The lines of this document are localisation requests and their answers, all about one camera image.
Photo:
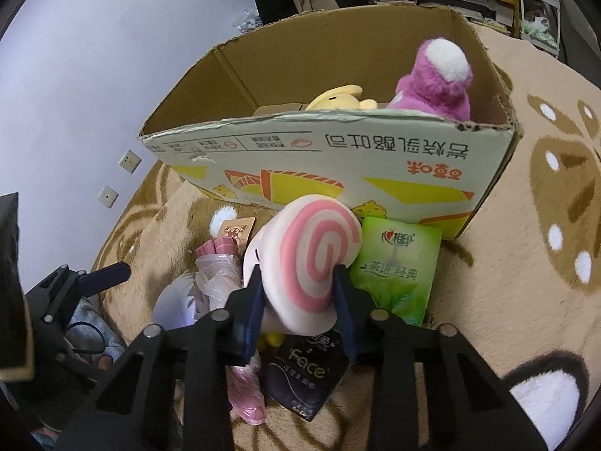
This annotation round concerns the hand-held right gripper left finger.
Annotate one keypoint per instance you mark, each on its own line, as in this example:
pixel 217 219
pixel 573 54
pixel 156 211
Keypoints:
pixel 251 307

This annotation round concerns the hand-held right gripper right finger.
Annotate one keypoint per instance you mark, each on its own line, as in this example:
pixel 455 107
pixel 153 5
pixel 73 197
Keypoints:
pixel 344 310

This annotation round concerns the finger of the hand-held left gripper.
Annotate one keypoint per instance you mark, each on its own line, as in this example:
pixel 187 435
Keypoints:
pixel 80 369
pixel 110 274

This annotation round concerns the pink swirl plush toy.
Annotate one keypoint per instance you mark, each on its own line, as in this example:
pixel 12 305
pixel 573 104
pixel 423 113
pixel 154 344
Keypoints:
pixel 312 263

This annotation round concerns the printed cardboard box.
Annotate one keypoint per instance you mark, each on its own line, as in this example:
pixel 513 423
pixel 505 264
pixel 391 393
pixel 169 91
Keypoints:
pixel 338 159

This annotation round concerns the grey-blue cloth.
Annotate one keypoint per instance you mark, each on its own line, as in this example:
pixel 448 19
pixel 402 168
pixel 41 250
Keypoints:
pixel 96 324

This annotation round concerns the pink toy in plastic bag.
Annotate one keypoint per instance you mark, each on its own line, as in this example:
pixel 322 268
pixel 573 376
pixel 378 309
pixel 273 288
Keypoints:
pixel 218 268

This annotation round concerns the green tissue pack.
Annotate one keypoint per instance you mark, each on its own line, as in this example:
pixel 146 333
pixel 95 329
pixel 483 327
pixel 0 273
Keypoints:
pixel 399 268

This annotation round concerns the black tissue pack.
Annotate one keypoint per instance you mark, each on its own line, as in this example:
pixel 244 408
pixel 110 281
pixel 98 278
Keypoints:
pixel 300 376

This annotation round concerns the brown paper hang tag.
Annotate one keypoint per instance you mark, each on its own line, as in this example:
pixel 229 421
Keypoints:
pixel 236 230

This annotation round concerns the beige printed blanket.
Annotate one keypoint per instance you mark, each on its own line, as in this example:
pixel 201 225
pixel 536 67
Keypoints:
pixel 516 244

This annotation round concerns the yellow plush toy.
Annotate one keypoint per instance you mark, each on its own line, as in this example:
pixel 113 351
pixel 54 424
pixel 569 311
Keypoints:
pixel 340 98

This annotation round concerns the purple plush toy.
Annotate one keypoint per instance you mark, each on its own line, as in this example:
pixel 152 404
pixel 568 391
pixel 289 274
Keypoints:
pixel 439 80

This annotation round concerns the clear plastic bag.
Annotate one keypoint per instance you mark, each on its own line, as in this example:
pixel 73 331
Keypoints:
pixel 247 19

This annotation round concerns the white wall socket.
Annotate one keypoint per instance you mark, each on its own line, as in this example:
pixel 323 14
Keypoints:
pixel 129 162
pixel 107 196

